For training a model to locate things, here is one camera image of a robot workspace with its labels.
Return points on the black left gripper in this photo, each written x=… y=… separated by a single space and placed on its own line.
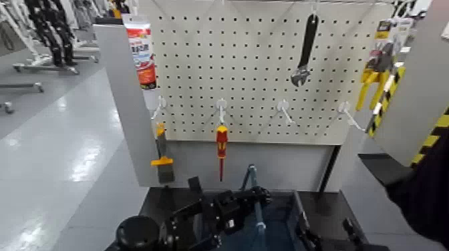
x=224 y=212

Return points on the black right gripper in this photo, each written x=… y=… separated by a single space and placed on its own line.
x=354 y=247

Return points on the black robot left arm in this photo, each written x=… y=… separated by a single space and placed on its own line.
x=138 y=234

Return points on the grey lower back panel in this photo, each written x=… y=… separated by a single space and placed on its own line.
x=287 y=164

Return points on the red yellow screwdriver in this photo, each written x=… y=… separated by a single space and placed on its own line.
x=221 y=143

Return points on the white pegboard hook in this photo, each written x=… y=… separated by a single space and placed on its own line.
x=221 y=107
x=347 y=112
x=283 y=108
x=159 y=105

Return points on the dark bulky object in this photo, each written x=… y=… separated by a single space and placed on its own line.
x=424 y=196

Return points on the yellow grey scraper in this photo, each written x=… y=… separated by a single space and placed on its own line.
x=163 y=161

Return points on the beige perforated pegboard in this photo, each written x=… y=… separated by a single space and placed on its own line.
x=245 y=70

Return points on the black adjustable wrench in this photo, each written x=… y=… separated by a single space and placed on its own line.
x=306 y=49

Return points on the grey panel with hazard tape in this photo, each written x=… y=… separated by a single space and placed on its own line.
x=417 y=87

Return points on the grey side panel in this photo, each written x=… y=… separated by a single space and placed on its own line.
x=122 y=87

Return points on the red white sealant tube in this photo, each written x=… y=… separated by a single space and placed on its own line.
x=143 y=52

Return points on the pliers packaging card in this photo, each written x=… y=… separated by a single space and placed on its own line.
x=394 y=29

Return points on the grey wheeled stand base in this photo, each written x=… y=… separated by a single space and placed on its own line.
x=24 y=86

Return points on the black robot on stand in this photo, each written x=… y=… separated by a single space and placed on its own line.
x=52 y=31

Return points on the white robot on stand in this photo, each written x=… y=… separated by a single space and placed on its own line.
x=17 y=31

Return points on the black vertical post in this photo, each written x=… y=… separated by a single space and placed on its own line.
x=328 y=168

